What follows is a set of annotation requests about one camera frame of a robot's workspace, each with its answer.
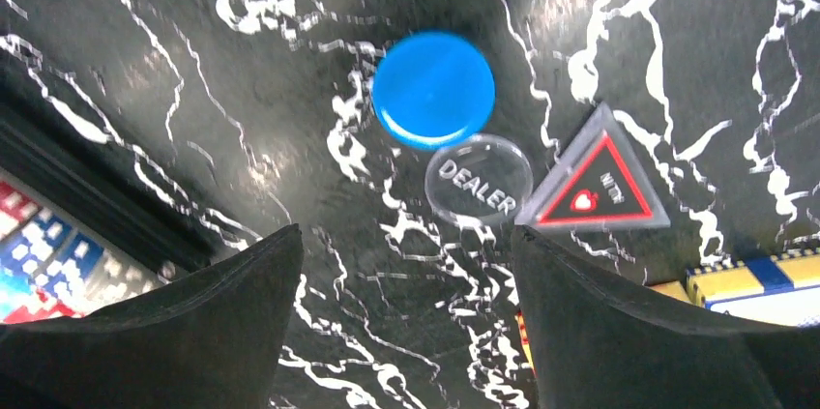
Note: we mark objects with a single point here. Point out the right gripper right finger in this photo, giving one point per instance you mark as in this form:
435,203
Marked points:
599,340

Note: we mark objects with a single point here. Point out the blue card deck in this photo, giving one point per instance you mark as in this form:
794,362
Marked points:
781,289

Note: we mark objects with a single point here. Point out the triangular red black token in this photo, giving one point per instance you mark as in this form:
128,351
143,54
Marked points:
597,184

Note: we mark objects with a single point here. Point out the chip row far right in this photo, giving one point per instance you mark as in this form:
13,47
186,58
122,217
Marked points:
50,268

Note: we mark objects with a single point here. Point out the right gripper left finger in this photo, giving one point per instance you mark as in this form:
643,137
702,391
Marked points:
209,340

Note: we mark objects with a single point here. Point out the blue round chip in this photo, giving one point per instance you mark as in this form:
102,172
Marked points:
432,90

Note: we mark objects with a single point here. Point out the black poker chip case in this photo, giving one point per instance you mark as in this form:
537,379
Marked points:
35,161

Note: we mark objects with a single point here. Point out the clear dealer button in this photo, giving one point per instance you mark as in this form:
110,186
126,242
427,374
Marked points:
479,182

